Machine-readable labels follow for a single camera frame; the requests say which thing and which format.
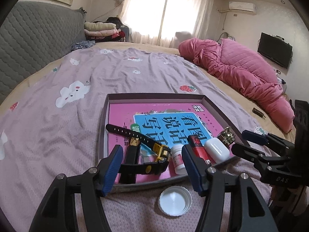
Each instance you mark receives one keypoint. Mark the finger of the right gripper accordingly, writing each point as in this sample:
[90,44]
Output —
[247,153]
[254,137]

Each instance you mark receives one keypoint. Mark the pink blue book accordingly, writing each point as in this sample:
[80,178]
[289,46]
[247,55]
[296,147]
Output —
[167,123]

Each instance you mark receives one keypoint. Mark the red black lighter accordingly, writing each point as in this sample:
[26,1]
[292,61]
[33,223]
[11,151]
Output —
[198,149]

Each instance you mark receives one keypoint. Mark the dark cardboard box tray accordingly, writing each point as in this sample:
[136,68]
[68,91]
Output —
[158,98]

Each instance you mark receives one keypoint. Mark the folded clothes pile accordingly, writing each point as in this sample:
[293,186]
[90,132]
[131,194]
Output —
[112,30]

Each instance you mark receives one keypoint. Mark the white window curtains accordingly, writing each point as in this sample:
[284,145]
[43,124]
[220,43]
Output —
[157,22]

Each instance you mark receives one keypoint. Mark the purple patterned bed sheet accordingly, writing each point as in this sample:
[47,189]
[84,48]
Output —
[53,128]

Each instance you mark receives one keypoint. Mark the black yellow wristwatch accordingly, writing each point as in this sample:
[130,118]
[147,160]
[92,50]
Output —
[143,155]

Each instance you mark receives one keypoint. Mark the grey quilted headboard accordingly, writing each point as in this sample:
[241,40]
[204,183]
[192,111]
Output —
[33,35]

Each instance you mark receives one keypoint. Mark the pink quilted duvet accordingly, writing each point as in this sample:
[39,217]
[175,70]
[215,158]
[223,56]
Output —
[245,71]

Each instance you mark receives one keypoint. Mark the white plastic bottle lid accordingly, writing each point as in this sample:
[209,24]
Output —
[175,201]

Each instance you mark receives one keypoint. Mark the small black rectangular object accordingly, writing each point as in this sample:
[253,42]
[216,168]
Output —
[258,113]

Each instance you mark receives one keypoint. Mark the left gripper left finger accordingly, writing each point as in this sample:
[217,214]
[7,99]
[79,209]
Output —
[108,169]

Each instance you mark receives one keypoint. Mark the small white pill bottle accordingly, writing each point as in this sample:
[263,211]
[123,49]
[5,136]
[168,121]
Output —
[179,167]

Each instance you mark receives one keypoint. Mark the white earbuds case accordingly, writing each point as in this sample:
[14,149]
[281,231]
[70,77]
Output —
[217,150]

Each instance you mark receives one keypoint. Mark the gold metal bottle cap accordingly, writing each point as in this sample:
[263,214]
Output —
[226,136]

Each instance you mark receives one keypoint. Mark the white air conditioner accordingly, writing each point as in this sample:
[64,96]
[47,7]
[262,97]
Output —
[242,6]

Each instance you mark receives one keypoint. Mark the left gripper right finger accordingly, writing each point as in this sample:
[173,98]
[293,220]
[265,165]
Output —
[196,170]

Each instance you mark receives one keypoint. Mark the black wall television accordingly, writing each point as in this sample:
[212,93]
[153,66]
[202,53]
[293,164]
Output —
[275,49]

